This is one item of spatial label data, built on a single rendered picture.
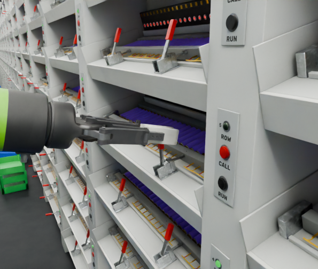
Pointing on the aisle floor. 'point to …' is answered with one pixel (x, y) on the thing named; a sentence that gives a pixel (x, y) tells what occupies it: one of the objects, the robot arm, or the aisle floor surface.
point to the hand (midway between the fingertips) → (159, 134)
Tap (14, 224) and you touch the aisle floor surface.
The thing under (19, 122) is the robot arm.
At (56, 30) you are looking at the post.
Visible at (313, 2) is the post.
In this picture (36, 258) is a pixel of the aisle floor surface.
